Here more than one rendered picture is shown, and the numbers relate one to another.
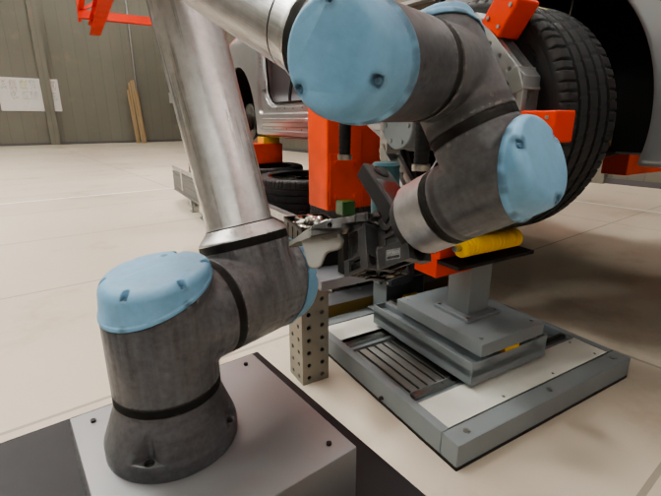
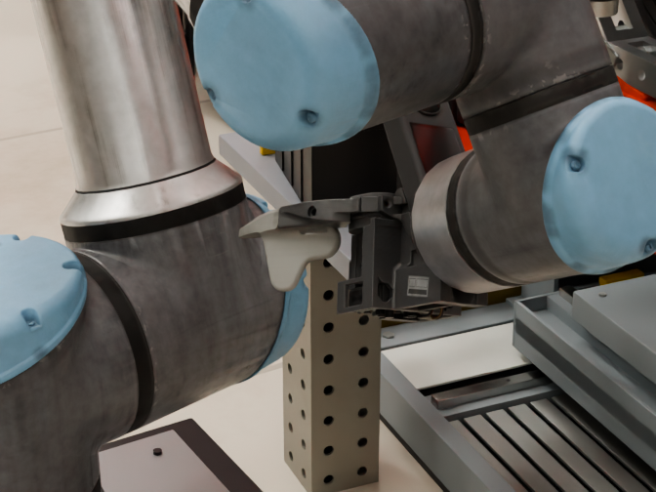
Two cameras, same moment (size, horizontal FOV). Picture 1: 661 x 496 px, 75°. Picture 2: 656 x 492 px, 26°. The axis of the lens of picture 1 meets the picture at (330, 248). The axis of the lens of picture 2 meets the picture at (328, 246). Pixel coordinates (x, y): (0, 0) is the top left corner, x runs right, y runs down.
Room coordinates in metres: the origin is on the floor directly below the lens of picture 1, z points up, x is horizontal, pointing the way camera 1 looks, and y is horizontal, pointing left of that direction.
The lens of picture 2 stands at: (-0.33, -0.12, 1.12)
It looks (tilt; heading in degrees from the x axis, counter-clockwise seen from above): 25 degrees down; 7
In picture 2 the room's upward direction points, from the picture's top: straight up
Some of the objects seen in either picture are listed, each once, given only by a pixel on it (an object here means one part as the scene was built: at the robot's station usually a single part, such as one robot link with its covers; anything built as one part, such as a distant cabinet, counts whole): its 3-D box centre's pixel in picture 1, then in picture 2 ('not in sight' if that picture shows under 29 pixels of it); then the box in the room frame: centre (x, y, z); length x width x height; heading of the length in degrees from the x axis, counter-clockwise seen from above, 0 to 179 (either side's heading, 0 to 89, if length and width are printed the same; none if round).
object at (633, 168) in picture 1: (638, 146); not in sight; (2.97, -2.09, 0.69); 0.52 x 0.17 x 0.35; 120
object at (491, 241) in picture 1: (489, 242); not in sight; (1.24, -0.48, 0.51); 0.29 x 0.06 x 0.06; 120
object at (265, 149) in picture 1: (249, 142); not in sight; (3.60, 0.67, 0.69); 0.52 x 0.17 x 0.35; 120
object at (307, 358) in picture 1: (308, 320); (330, 338); (1.32, 0.08, 0.21); 0.10 x 0.10 x 0.42; 30
